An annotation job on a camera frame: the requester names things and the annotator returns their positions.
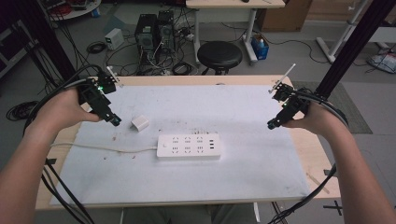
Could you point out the cardboard box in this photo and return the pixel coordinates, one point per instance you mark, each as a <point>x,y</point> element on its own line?
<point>286,15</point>

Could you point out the person's right hand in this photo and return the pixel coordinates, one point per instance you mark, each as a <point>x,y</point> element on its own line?
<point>316,119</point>

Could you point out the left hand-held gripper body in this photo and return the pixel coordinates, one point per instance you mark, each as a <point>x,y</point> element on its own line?
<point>95,95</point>

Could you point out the black round stool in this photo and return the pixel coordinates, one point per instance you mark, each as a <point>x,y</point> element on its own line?
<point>219,56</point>

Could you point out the white table mat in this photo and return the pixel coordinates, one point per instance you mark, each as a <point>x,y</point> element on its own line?
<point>193,174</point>

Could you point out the grey floor mat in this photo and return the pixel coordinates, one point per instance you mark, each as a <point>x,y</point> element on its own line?
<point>350,107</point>

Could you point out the black computer tower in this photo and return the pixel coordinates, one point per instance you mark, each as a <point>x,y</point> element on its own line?
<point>146,39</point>
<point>166,29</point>

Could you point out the round white table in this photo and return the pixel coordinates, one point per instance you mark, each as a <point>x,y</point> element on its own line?
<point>74,7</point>

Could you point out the white power strip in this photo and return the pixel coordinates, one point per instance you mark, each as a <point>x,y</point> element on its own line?
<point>188,145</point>

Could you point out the white metal stand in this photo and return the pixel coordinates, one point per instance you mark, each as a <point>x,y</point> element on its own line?
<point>339,40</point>

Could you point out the wooden table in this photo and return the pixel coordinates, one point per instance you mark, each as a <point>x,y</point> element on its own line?
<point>314,149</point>

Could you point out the blue box with bottle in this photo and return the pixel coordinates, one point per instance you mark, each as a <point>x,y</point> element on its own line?
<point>260,47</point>

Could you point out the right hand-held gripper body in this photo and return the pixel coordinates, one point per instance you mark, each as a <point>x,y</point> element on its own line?
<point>291,104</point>

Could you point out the white power supply box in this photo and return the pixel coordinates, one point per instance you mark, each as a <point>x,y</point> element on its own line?
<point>114,38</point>

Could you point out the white desk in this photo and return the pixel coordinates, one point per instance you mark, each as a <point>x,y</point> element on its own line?
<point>233,4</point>

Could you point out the black metal post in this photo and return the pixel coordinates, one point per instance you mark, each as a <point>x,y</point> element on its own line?
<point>46,40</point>
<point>355,46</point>

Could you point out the person's left hand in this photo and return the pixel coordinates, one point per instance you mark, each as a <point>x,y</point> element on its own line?
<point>62,109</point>

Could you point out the white charger plug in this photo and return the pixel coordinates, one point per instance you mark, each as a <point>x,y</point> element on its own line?
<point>140,123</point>

